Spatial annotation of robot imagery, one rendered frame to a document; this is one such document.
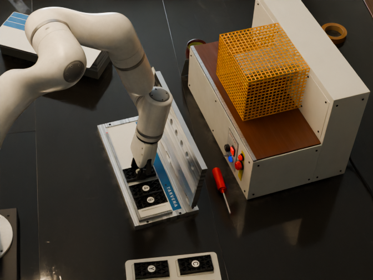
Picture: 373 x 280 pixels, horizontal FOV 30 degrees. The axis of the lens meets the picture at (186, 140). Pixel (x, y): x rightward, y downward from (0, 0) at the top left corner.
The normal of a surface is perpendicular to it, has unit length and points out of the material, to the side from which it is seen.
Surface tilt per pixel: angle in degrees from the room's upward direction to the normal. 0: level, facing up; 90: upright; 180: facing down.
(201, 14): 0
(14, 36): 0
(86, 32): 83
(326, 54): 0
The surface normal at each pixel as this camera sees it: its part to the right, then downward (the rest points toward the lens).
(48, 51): -0.57, -0.28
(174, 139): -0.92, 0.12
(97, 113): 0.04, -0.67
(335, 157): 0.34, 0.70
